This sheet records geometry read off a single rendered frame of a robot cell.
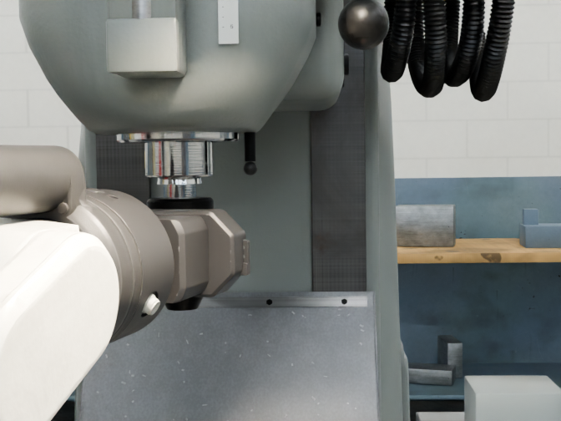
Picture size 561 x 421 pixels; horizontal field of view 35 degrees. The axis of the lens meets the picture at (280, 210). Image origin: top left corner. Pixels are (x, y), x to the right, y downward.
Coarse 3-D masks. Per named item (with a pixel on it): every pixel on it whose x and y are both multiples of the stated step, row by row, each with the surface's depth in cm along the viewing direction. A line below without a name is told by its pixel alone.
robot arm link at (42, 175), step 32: (0, 160) 40; (32, 160) 43; (64, 160) 45; (0, 192) 40; (32, 192) 42; (64, 192) 45; (0, 224) 42; (32, 224) 43; (64, 224) 43; (96, 224) 46; (0, 256) 38; (128, 256) 47; (128, 288) 46; (128, 320) 48
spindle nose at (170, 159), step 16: (144, 144) 63; (160, 144) 61; (176, 144) 61; (192, 144) 61; (208, 144) 62; (160, 160) 61; (176, 160) 61; (192, 160) 61; (208, 160) 62; (160, 176) 61; (176, 176) 61; (192, 176) 61
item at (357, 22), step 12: (360, 0) 52; (372, 0) 52; (348, 12) 52; (360, 12) 51; (372, 12) 51; (384, 12) 52; (348, 24) 51; (360, 24) 51; (372, 24) 51; (384, 24) 52; (348, 36) 52; (360, 36) 51; (372, 36) 51; (384, 36) 52; (360, 48) 52
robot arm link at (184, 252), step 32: (96, 192) 50; (128, 224) 48; (160, 224) 52; (192, 224) 55; (224, 224) 57; (160, 256) 50; (192, 256) 55; (224, 256) 57; (160, 288) 50; (192, 288) 55; (224, 288) 58
